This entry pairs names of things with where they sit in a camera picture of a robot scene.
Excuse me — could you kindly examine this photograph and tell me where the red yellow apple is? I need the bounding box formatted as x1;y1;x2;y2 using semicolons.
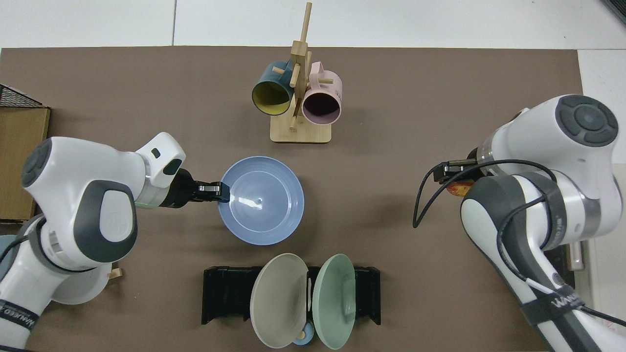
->
447;180;475;197

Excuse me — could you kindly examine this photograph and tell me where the black dish rack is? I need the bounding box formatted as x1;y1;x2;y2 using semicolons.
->
201;265;381;326

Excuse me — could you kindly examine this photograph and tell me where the beige plate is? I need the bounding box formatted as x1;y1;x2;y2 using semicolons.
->
250;253;310;349

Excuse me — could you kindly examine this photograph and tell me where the grey plate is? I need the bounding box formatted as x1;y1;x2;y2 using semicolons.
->
49;263;112;305

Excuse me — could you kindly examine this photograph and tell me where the green plate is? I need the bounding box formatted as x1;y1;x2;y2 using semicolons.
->
313;253;357;350

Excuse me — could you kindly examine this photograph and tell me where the light blue plate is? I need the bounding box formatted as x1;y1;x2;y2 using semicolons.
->
0;235;25;285

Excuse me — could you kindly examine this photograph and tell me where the brown table cloth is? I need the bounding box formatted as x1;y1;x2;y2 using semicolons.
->
0;46;587;352

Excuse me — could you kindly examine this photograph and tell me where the wooden cup stand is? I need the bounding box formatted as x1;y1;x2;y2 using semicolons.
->
270;1;333;144

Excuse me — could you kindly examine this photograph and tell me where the dark teal cup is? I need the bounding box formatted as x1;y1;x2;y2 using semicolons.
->
252;61;297;116

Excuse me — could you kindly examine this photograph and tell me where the pink cup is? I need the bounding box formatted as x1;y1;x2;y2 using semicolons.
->
301;62;343;126

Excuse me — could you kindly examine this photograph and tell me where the pale toaster oven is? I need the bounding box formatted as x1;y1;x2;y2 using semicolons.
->
540;164;626;343

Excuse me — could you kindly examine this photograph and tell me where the small blue round thing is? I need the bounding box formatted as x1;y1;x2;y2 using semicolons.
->
292;323;315;346

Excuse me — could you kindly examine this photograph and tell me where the dark grey object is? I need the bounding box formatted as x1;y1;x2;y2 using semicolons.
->
601;0;626;25

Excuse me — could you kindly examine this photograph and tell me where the wire basket with wooden floor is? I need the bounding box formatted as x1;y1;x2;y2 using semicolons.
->
0;84;51;223

